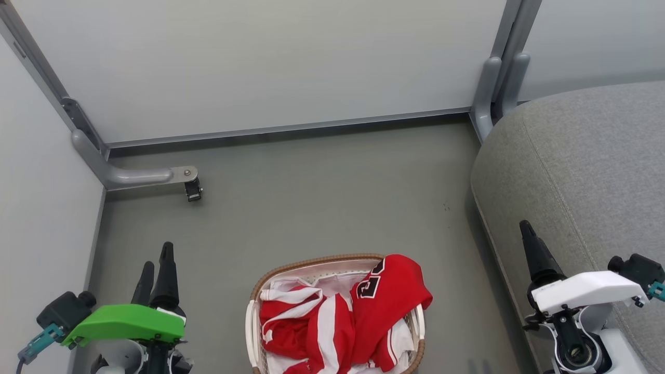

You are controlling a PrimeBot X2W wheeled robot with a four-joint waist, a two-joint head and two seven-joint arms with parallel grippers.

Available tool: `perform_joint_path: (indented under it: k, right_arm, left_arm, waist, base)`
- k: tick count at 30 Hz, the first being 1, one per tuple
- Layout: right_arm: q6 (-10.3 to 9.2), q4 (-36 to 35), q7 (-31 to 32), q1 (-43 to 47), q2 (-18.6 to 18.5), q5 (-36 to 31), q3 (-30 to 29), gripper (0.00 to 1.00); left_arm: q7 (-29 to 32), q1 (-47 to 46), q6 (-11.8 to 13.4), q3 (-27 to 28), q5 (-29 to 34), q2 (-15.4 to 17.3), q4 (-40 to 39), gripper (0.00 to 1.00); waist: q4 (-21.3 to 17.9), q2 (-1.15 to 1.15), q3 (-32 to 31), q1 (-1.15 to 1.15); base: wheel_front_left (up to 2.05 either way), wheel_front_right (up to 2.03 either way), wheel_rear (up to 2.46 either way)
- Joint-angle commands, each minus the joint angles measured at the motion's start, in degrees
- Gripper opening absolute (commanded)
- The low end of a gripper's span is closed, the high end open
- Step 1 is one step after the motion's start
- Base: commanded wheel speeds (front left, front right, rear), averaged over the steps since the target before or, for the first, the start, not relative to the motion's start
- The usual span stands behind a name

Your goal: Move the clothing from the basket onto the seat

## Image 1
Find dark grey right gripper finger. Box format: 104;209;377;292
520;220;567;292

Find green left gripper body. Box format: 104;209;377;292
61;304;194;374

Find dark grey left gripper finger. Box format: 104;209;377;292
150;242;187;318
131;261;155;305

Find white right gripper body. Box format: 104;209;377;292
524;271;649;374

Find red and white jersey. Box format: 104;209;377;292
259;254;433;374

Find grey fabric sofa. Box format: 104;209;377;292
470;81;665;374

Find white laundry basket brown rim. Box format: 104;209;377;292
245;253;427;374

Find grey partition foot long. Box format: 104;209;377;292
72;130;199;191

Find white basket liner cloth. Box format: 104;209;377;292
270;262;386;302

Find teal plug cable left camera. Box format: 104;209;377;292
16;323;66;374

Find dark metal hinge bracket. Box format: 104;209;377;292
61;97;109;156

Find grey metal partition rail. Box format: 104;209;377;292
105;106;471;150

